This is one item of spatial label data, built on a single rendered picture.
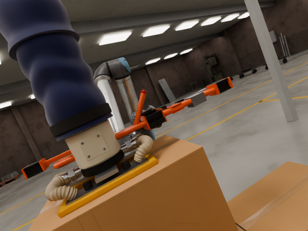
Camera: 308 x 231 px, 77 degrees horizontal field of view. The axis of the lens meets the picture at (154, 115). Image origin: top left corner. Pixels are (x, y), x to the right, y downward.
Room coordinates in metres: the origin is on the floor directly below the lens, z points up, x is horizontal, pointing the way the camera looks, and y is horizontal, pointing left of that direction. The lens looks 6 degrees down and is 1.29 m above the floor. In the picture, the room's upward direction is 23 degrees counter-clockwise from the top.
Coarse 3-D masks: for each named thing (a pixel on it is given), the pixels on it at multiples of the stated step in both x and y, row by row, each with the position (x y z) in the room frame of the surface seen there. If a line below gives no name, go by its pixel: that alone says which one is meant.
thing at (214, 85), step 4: (220, 80) 0.88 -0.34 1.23; (224, 80) 0.86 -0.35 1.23; (228, 80) 0.86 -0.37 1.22; (212, 84) 0.86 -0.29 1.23; (216, 84) 0.84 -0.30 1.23; (220, 84) 0.86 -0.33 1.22; (224, 84) 0.86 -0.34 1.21; (228, 84) 0.87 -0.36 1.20; (232, 84) 0.86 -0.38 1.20; (208, 88) 0.90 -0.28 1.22; (216, 88) 0.84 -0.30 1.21; (220, 88) 0.86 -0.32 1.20; (224, 88) 0.86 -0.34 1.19; (228, 88) 0.86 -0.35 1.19; (216, 92) 0.85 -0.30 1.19; (220, 92) 0.85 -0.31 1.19
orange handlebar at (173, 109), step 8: (176, 104) 0.80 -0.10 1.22; (184, 104) 0.81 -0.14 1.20; (168, 112) 0.79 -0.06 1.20; (128, 128) 0.75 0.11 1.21; (136, 128) 0.75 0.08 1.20; (120, 136) 0.73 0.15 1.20; (64, 152) 0.94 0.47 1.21; (48, 160) 0.91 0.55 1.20; (56, 160) 0.92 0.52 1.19; (64, 160) 0.68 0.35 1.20; (72, 160) 0.68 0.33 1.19; (56, 168) 0.67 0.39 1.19
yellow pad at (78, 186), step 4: (128, 152) 0.88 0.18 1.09; (132, 156) 0.81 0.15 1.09; (124, 160) 0.80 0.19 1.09; (128, 160) 0.80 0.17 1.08; (116, 164) 0.79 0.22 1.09; (120, 164) 0.79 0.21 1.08; (92, 176) 0.76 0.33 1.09; (92, 180) 0.76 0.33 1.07; (80, 184) 0.75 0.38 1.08; (76, 188) 0.74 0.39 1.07
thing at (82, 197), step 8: (144, 160) 0.66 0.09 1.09; (152, 160) 0.64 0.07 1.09; (128, 168) 0.65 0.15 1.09; (136, 168) 0.63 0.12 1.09; (144, 168) 0.62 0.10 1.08; (112, 176) 0.64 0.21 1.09; (120, 176) 0.62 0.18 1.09; (128, 176) 0.61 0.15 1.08; (88, 184) 0.61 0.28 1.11; (96, 184) 0.63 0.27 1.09; (104, 184) 0.60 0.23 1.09; (112, 184) 0.60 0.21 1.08; (120, 184) 0.60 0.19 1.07; (80, 192) 0.62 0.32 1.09; (88, 192) 0.59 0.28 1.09; (96, 192) 0.58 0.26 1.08; (104, 192) 0.59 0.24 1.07; (64, 200) 0.63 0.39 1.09; (72, 200) 0.58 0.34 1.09; (80, 200) 0.57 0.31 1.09; (88, 200) 0.57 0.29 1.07; (64, 208) 0.56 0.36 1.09; (72, 208) 0.56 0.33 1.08
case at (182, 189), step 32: (160, 160) 0.66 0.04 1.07; (192, 160) 0.61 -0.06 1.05; (128, 192) 0.56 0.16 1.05; (160, 192) 0.58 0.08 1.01; (192, 192) 0.60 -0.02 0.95; (32, 224) 0.60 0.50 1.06; (64, 224) 0.51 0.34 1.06; (96, 224) 0.53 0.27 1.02; (128, 224) 0.55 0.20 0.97; (160, 224) 0.57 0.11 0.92; (192, 224) 0.59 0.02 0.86; (224, 224) 0.61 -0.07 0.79
